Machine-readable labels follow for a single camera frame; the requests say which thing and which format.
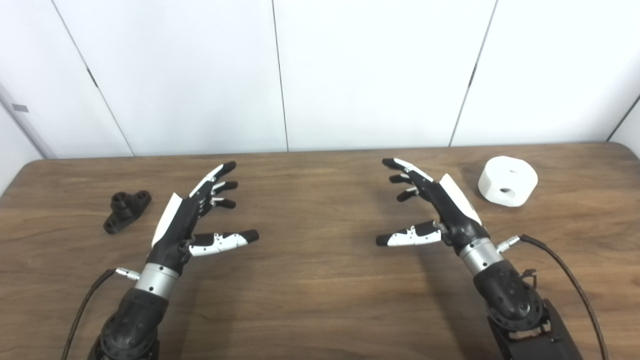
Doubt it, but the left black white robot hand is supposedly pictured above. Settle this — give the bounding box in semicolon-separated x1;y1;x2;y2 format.
146;160;260;276

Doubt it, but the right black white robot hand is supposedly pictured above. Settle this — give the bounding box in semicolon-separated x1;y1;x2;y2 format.
376;158;491;249

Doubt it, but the black plastic holder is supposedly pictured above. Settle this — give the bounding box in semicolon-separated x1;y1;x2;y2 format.
103;190;152;235

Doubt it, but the round white plastic piece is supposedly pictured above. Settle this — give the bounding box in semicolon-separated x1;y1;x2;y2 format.
477;155;539;208

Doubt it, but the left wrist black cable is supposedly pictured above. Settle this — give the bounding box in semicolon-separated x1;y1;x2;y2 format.
61;267;141;360

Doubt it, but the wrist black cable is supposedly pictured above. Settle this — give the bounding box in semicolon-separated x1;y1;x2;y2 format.
496;234;609;360
61;267;141;360

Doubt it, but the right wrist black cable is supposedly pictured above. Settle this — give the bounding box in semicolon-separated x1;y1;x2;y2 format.
496;234;609;360

